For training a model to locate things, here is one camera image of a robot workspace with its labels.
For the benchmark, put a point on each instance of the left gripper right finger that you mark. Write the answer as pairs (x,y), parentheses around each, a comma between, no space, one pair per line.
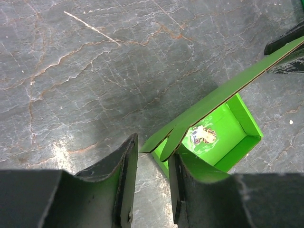
(214,199)

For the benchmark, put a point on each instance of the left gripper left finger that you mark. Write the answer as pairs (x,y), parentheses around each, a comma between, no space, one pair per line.
(100,196)

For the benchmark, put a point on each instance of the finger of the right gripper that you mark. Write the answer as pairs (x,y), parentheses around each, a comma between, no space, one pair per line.
(292,34)
(293,63)

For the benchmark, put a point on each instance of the green paper box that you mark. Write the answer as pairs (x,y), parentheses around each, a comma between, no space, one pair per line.
(224,111)

